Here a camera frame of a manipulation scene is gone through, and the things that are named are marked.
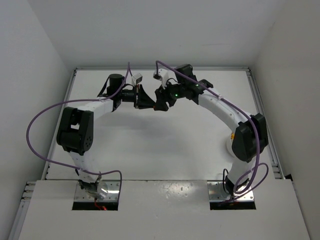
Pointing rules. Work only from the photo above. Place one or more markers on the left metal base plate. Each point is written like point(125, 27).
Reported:
point(104, 191)

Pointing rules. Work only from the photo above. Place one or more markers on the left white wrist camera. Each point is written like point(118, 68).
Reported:
point(136, 79)

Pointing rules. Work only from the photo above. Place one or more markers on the metal base plate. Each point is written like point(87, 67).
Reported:
point(104, 191)
point(217, 194)

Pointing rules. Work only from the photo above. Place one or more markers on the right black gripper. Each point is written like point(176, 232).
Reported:
point(164, 93)

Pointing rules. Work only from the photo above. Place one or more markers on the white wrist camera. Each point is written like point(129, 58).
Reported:
point(136, 79)
point(162, 75)

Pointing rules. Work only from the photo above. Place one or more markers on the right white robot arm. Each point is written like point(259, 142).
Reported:
point(248, 136)

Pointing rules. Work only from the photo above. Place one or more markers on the white round divided container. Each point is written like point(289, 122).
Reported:
point(229, 143)

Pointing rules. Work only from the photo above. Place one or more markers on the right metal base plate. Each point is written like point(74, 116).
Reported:
point(217, 194)

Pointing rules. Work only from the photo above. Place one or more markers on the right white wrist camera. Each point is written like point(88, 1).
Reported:
point(162, 75)

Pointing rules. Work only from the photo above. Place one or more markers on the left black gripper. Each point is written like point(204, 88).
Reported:
point(137, 97)

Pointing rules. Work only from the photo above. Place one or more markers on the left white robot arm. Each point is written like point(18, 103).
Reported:
point(76, 129)

